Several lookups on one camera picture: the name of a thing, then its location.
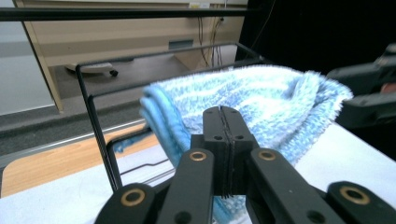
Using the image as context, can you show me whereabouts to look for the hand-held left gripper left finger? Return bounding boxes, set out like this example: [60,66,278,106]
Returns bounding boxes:
[190,105,233,199]

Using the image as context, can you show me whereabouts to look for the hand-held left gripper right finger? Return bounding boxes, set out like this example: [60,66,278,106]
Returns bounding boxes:
[221,105,260,198]

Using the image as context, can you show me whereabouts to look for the blue knitted cloth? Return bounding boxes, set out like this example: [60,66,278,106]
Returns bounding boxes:
[113,64,355,224]

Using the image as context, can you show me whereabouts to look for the black wire rack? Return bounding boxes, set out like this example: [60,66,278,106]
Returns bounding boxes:
[75,41,265,193]

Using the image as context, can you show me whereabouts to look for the light blue fluffy towel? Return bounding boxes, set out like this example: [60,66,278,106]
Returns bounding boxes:
[235,0,396,161]

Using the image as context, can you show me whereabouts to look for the light wooden desk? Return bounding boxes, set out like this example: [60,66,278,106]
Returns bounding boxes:
[13,0,250,114]

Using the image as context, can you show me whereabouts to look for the chair base with caster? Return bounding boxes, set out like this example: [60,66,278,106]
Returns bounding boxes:
[64,62,120,78]

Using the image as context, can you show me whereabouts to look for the wooden table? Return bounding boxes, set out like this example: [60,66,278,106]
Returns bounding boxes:
[0,123,162,199]

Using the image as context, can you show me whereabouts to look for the white cabinet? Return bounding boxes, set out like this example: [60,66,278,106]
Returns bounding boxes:
[0,0,56,117]

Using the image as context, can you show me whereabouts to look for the hanging cables under desk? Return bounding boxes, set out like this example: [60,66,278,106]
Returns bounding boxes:
[196,15,226,68]

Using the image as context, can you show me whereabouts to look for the aluminium rail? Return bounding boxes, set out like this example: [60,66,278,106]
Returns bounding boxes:
[0,119,148,164]

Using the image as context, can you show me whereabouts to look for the black metal frame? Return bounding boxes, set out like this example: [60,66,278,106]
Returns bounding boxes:
[0,7,260,22]

